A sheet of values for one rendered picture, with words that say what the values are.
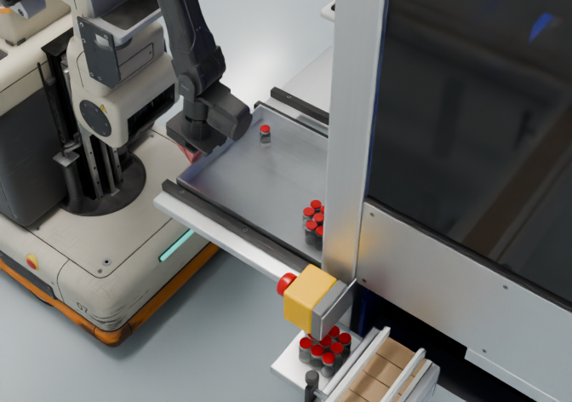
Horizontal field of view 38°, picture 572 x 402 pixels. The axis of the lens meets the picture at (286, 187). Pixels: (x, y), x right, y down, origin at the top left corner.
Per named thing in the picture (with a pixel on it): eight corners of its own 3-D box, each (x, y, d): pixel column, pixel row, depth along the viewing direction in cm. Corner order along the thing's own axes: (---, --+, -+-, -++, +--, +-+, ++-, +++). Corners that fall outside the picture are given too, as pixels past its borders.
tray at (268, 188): (398, 188, 160) (400, 175, 158) (321, 275, 146) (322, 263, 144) (260, 117, 174) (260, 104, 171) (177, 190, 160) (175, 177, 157)
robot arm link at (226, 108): (210, 43, 143) (178, 71, 138) (264, 77, 140) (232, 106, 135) (207, 89, 152) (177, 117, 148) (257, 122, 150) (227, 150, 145)
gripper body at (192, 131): (205, 159, 152) (208, 134, 146) (163, 129, 155) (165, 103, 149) (228, 140, 155) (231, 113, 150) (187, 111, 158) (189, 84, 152)
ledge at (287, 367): (384, 361, 137) (385, 355, 135) (340, 419, 130) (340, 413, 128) (315, 318, 142) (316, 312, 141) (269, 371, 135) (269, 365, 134)
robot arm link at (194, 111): (197, 69, 147) (177, 86, 144) (228, 89, 145) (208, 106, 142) (196, 95, 152) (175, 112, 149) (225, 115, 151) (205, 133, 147)
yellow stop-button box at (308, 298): (346, 311, 132) (348, 284, 126) (319, 341, 128) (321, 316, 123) (307, 287, 135) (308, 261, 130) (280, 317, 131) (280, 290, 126)
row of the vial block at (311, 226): (366, 188, 160) (368, 172, 157) (311, 247, 150) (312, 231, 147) (357, 183, 161) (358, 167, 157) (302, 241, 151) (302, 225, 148)
